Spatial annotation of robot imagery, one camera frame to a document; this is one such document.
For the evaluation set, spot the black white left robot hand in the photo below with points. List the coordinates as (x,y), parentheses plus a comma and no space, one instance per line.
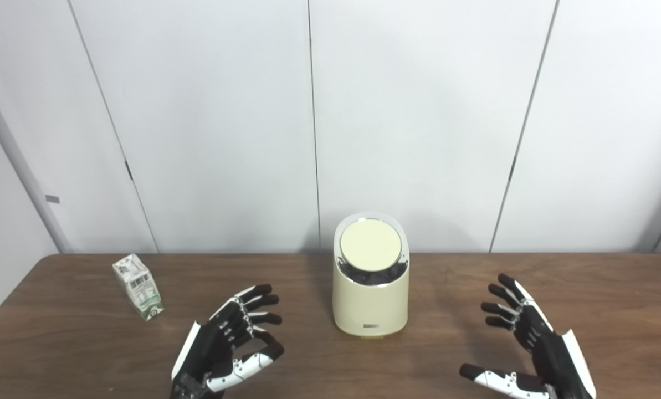
(214,343)

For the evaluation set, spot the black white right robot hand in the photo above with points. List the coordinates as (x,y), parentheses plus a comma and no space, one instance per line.
(552,360)

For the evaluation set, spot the small white green milk carton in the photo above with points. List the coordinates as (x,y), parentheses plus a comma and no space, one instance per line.
(142,288)

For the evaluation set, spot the cream-colored bin body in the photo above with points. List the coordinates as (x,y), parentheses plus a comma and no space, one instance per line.
(370,307)

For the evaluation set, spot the round cream bin lid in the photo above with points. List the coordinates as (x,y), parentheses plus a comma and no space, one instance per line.
(370,245)

